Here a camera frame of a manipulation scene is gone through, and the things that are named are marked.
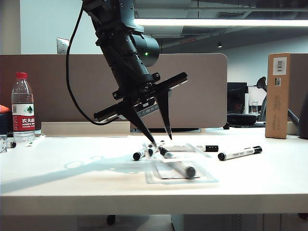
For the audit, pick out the dark grey office chair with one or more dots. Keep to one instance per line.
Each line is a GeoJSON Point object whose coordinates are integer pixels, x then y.
{"type": "Point", "coordinates": [261, 83]}

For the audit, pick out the brown desk partition panel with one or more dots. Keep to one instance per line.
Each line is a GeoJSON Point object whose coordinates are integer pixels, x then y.
{"type": "Point", "coordinates": [36, 84]}

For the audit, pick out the metal wall plate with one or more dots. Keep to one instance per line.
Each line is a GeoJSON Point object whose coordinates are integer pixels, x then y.
{"type": "Point", "coordinates": [62, 45]}

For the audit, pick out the long ceiling light strip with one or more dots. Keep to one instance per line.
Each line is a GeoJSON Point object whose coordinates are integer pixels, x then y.
{"type": "Point", "coordinates": [216, 22]}

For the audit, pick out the red lit ceiling sign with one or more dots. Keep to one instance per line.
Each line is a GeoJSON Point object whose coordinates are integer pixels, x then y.
{"type": "Point", "coordinates": [187, 41]}

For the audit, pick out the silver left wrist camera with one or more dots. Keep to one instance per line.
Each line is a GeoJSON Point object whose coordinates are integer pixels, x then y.
{"type": "Point", "coordinates": [146, 110]}

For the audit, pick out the tall brown cardboard box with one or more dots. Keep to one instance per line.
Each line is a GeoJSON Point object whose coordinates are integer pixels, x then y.
{"type": "Point", "coordinates": [276, 108]}

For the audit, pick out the dark blue box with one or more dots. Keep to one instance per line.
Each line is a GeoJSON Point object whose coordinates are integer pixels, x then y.
{"type": "Point", "coordinates": [4, 122]}

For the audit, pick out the black caster wheel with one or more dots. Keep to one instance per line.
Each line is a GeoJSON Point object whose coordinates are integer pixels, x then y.
{"type": "Point", "coordinates": [111, 219]}

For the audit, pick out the red label water bottle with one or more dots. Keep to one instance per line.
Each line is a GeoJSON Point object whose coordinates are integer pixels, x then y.
{"type": "Point", "coordinates": [23, 120]}

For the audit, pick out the black capped white marker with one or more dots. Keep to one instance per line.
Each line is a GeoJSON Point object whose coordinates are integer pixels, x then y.
{"type": "Point", "coordinates": [211, 148]}
{"type": "Point", "coordinates": [190, 171]}
{"type": "Point", "coordinates": [238, 154]}
{"type": "Point", "coordinates": [136, 156]}
{"type": "Point", "coordinates": [151, 151]}

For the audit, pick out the black oval pouch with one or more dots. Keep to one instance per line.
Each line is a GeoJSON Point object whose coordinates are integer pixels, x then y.
{"type": "Point", "coordinates": [241, 119]}

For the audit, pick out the black computer monitor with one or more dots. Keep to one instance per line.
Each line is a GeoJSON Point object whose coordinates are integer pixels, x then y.
{"type": "Point", "coordinates": [237, 96]}

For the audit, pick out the black marker pen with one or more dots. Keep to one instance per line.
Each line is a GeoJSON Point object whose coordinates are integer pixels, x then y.
{"type": "Point", "coordinates": [13, 144]}

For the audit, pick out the clear plastic packaging box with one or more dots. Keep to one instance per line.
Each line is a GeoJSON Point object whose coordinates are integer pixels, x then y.
{"type": "Point", "coordinates": [168, 175]}

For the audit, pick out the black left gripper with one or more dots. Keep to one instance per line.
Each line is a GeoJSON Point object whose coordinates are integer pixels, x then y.
{"type": "Point", "coordinates": [134, 92]}

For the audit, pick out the orange cloth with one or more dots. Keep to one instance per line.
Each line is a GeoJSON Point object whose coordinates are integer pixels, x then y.
{"type": "Point", "coordinates": [3, 108]}

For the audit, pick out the black partition knob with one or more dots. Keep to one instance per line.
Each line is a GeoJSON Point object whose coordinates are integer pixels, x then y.
{"type": "Point", "coordinates": [226, 126]}

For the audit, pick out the small ceiling spot lamp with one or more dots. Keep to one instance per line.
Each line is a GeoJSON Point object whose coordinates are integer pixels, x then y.
{"type": "Point", "coordinates": [219, 44]}

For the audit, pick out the white framed monitor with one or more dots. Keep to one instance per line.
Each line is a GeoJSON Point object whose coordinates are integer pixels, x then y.
{"type": "Point", "coordinates": [255, 92]}

